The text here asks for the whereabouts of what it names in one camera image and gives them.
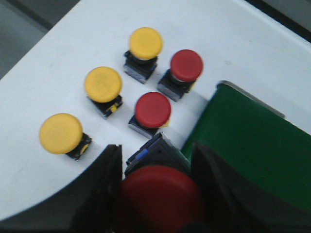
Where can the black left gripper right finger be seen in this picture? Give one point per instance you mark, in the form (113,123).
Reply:
(236,205)

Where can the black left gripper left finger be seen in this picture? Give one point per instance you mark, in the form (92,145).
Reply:
(83,206)

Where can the red mushroom push button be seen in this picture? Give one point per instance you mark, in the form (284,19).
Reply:
(152,111)
(186,66)
(158,194)

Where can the yellow mushroom push button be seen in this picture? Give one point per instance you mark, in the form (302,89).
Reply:
(145,44)
(63,133)
(103,86)

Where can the green conveyor belt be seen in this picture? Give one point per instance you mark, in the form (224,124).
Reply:
(266,149)

